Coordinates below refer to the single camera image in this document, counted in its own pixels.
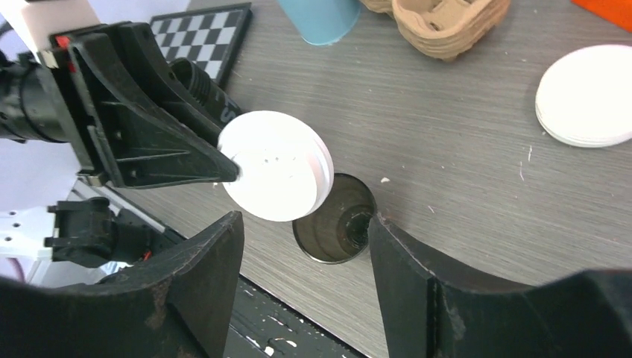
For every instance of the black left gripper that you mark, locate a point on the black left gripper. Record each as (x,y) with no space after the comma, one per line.
(113,89)

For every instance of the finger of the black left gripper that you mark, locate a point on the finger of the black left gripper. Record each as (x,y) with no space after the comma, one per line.
(213,99)

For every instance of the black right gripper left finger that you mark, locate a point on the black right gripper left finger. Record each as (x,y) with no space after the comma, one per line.
(176,304)

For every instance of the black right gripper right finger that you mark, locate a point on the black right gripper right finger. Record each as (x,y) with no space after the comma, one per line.
(433,305)

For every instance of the white coffee cup lid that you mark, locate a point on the white coffee cup lid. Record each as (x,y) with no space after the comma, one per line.
(285,168)

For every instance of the black paper coffee cup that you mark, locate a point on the black paper coffee cup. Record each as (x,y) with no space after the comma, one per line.
(336,232)

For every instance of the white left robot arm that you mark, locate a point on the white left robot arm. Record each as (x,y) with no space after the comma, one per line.
(85,232)

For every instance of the black white chessboard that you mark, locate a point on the black white chessboard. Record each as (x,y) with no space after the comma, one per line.
(210,37)

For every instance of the light blue cup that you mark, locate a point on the light blue cup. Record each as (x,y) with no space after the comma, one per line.
(322,22)

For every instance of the brown cardboard cup carrier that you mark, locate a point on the brown cardboard cup carrier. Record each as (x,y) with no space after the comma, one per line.
(442,29)

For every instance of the stack of white lids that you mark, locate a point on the stack of white lids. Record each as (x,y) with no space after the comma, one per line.
(584,98)

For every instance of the orange paper bag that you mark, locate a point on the orange paper bag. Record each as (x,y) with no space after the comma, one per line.
(615,10)

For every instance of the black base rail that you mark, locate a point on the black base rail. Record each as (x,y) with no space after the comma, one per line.
(261,325)

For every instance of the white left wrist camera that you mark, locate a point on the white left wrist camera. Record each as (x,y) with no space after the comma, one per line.
(35,21)

